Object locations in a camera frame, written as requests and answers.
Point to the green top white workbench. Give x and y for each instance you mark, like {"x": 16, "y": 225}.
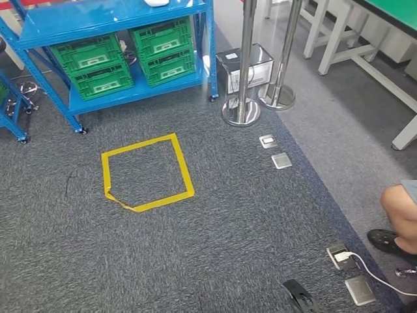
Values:
{"x": 334, "y": 39}
{"x": 312, "y": 30}

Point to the steel floor cover plate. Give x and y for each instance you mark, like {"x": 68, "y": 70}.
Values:
{"x": 281, "y": 160}
{"x": 360, "y": 290}

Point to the red barrier tape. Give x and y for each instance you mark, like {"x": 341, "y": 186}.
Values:
{"x": 19, "y": 4}

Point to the person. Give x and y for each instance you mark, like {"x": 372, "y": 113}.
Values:
{"x": 400, "y": 211}

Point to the black steel equipment case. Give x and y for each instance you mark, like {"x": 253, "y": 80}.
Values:
{"x": 264, "y": 71}

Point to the blue steel shelf rack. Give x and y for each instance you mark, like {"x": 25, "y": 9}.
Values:
{"x": 10, "y": 123}
{"x": 97, "y": 21}

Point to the green folding plastic crate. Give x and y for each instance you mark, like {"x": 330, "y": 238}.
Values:
{"x": 169, "y": 67}
{"x": 87, "y": 54}
{"x": 104, "y": 82}
{"x": 2, "y": 93}
{"x": 163, "y": 39}

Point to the chrome base stool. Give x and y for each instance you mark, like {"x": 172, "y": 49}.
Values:
{"x": 406, "y": 272}

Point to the white power strip lead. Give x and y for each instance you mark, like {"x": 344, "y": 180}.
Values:
{"x": 375, "y": 275}

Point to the steel floor socket box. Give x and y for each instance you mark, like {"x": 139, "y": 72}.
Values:
{"x": 268, "y": 141}
{"x": 334, "y": 250}

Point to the black round stool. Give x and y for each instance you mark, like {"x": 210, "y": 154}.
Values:
{"x": 128, "y": 54}

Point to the black round stool chrome base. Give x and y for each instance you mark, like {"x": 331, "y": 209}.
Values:
{"x": 27, "y": 88}

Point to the white plastic cover part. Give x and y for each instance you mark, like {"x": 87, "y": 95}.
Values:
{"x": 156, "y": 2}
{"x": 190, "y": 2}

